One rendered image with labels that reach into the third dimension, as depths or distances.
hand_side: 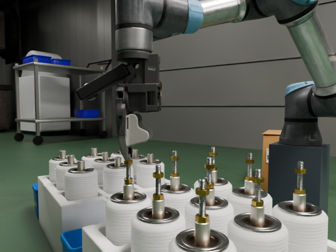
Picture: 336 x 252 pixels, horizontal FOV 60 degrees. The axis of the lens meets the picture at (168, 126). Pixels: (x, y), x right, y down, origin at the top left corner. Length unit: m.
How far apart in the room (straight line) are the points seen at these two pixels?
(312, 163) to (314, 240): 0.58
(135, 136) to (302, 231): 0.34
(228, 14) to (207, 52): 2.52
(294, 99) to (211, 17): 0.48
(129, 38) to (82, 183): 0.46
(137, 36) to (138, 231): 0.35
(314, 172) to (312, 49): 0.42
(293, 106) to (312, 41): 0.29
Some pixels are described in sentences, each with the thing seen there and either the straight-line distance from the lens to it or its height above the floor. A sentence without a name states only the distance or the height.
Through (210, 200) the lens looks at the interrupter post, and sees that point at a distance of 0.59.
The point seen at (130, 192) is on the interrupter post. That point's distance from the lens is 0.62.
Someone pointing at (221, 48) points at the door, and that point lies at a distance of 3.35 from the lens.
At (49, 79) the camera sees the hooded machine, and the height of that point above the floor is 0.86.
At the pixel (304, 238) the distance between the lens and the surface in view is 0.59.
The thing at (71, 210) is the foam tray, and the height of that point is 0.16.
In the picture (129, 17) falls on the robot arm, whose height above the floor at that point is 0.61.
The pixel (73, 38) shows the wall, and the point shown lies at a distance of 5.34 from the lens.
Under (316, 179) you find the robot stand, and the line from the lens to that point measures 1.15.
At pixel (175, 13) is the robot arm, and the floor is 0.63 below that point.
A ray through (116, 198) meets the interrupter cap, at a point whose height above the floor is 0.25.
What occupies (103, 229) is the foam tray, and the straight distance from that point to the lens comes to 0.69.
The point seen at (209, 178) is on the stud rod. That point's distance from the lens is 0.58.
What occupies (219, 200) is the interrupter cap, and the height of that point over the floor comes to 0.25.
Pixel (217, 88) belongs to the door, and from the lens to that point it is 3.32.
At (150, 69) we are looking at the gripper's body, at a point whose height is 0.51.
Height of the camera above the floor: 0.44
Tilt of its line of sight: 4 degrees down
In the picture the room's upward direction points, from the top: straight up
